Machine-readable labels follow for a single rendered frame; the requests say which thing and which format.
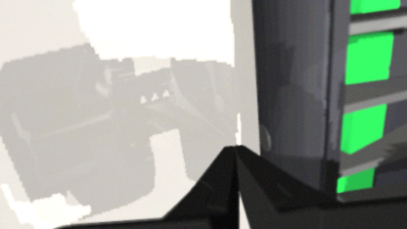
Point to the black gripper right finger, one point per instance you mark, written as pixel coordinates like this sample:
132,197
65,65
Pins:
273,199

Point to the dark grey controller unit with white label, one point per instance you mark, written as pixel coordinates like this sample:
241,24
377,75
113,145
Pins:
331,82

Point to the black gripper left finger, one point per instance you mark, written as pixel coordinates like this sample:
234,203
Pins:
213,203

